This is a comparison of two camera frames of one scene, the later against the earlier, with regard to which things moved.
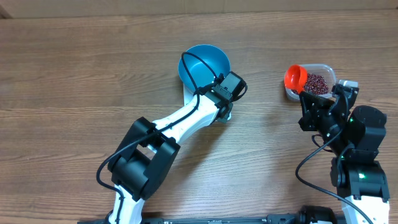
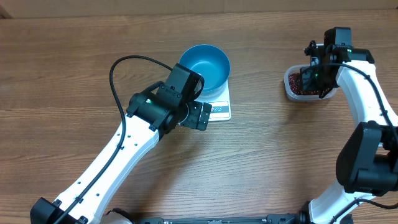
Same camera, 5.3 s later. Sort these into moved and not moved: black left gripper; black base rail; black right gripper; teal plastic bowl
Moved: black left gripper; black right gripper
Not moved: teal plastic bowl; black base rail
